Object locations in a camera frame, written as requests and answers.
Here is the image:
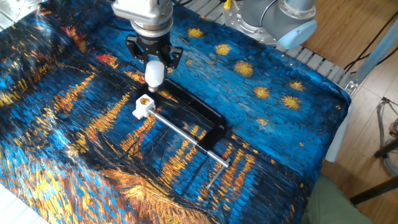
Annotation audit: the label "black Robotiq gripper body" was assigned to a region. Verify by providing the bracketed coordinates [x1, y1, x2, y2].
[136, 30, 174, 62]

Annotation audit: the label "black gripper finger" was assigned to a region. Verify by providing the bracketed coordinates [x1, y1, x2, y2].
[163, 45, 185, 77]
[126, 35, 147, 64]

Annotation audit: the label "white light bulb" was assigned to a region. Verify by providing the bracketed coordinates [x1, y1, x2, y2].
[144, 58, 166, 88]

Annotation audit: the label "black C-clamp with metal screw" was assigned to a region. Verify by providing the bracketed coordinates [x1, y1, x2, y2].
[121, 78, 232, 189]

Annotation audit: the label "white bulb socket block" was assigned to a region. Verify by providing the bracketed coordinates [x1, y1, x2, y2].
[132, 93, 157, 120]

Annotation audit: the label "starry night print tablecloth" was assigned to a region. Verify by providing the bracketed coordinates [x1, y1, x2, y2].
[0, 0, 353, 224]

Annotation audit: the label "green trousers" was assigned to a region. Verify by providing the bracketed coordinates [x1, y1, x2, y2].
[303, 173, 398, 224]

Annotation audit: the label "black metal stand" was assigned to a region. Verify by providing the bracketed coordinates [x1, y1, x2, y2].
[347, 98, 398, 207]

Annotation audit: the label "light blue post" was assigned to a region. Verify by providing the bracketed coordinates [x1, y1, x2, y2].
[325, 36, 398, 164]

